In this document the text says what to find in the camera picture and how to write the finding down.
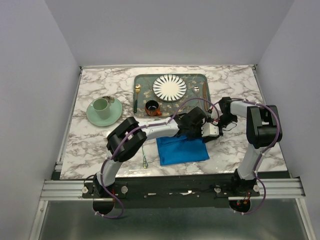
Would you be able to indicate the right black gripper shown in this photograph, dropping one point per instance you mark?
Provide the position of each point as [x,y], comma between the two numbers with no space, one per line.
[210,138]

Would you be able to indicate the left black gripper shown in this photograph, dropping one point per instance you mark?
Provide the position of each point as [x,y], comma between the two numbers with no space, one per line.
[199,136]

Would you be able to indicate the blue cloth napkin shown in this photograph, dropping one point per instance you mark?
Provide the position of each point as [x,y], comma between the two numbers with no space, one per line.
[179,150]

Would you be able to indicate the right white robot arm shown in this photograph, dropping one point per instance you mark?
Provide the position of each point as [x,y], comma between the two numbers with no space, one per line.
[263,131]

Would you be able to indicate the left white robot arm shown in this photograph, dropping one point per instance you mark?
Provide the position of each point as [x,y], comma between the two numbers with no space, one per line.
[126,139]

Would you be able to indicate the silver spoon on tray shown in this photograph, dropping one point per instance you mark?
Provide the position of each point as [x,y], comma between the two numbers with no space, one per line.
[196,91]

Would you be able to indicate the orange black mug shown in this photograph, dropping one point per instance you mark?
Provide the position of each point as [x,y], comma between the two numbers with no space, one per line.
[152,108]

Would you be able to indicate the white blue striped plate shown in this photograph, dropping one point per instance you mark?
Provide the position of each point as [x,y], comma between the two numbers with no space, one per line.
[169,87]

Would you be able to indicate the green floral serving tray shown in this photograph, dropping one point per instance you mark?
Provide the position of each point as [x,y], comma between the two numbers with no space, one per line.
[167,108]

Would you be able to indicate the iridescent gold spoon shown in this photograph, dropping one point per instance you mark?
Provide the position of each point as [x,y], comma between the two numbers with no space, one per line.
[144,163]

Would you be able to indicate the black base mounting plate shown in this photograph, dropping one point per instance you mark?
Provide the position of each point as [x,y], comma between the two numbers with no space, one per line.
[178,191]

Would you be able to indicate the green saucer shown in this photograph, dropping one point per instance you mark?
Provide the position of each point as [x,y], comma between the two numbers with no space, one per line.
[116,109]

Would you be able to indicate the green cup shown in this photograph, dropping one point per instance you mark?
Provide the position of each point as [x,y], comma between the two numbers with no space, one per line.
[102,107]

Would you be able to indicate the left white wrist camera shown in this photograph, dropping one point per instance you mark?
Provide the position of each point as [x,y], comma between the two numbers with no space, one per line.
[210,130]

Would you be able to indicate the gold fork green handle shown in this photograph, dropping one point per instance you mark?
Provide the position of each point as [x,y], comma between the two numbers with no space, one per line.
[137,91]

